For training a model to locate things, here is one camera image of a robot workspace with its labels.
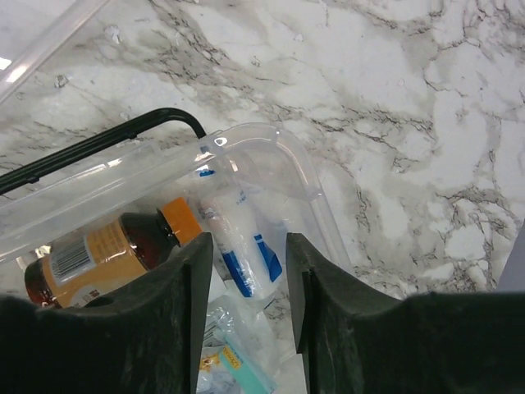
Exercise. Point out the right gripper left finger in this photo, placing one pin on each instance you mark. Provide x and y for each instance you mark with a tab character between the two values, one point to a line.
144	337

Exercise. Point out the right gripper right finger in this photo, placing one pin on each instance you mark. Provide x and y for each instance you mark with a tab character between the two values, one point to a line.
356	339

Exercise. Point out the teal bandage packet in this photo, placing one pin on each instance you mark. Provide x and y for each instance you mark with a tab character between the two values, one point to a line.
238	353

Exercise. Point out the brown medicine bottle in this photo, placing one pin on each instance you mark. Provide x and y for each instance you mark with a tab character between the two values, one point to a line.
83	267

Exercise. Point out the white blue tube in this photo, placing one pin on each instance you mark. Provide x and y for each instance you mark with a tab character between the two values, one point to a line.
252	264

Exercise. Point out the clear first aid box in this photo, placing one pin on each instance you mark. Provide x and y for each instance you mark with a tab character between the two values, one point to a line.
77	200

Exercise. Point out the clear plastic tray insert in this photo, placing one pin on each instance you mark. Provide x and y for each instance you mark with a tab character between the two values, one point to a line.
32	31

